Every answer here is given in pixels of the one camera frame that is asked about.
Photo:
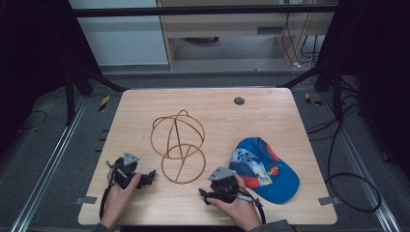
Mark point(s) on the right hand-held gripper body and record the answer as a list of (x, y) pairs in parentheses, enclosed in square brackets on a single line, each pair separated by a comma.
[(223, 185)]

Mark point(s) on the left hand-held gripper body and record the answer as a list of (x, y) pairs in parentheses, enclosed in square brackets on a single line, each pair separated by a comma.
[(126, 167)]

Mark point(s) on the blue printed baseball cap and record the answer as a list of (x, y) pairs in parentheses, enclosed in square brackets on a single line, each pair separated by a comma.
[(263, 170)]

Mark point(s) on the person's right hand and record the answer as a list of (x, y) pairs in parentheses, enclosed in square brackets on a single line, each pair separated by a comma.
[(238, 209)]

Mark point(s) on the person's left hand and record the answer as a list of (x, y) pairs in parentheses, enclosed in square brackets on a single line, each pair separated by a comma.
[(118, 198)]

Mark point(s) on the yellow black striped tape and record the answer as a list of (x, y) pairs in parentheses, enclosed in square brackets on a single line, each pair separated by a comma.
[(103, 103), (311, 100)]

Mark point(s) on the grey table grommet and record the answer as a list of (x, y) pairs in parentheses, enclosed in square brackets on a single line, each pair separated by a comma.
[(239, 101)]

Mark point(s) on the black metal stand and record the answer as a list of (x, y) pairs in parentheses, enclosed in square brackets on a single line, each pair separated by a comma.
[(337, 93), (69, 96)]

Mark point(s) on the white cabinet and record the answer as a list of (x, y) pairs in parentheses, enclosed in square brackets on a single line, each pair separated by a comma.
[(122, 38)]

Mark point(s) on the light wooden desk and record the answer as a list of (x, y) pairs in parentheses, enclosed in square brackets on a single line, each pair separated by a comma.
[(225, 24)]

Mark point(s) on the grey metal table bracket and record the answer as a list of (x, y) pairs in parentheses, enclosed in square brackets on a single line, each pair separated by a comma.
[(328, 200), (86, 200)]

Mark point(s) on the aluminium floor rail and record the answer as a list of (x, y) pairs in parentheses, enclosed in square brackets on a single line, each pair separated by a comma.
[(48, 167), (357, 161)]

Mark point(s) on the black horizontal frame bar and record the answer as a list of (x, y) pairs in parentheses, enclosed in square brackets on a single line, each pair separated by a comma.
[(199, 11)]

